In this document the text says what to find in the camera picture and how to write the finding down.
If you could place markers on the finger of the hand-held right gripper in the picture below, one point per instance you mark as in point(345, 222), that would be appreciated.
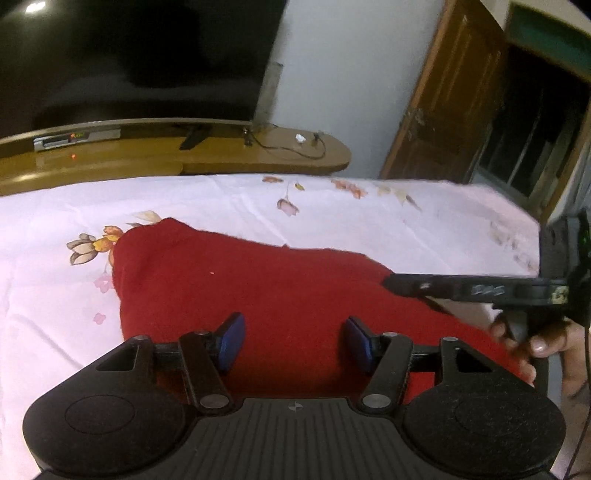
point(415, 286)

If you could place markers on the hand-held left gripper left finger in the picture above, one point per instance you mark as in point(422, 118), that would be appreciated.
point(232, 344)

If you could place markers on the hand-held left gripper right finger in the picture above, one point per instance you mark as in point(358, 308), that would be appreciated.
point(358, 344)

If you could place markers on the red knitted garment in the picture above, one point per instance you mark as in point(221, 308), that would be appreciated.
point(286, 295)

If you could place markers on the person's right hand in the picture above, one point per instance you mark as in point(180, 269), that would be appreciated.
point(551, 344)

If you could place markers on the dark barred window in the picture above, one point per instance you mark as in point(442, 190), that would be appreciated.
point(535, 124)

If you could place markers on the floral pink bedsheet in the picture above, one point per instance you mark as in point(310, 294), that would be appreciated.
point(55, 295)

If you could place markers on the brown wooden door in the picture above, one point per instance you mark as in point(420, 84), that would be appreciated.
point(443, 92)

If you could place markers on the wooden television cabinet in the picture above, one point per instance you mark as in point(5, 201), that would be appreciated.
point(138, 161)

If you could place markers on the silver set-top box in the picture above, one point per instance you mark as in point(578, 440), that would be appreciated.
point(74, 138)

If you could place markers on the black flat-screen television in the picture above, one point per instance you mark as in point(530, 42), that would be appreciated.
point(138, 55)

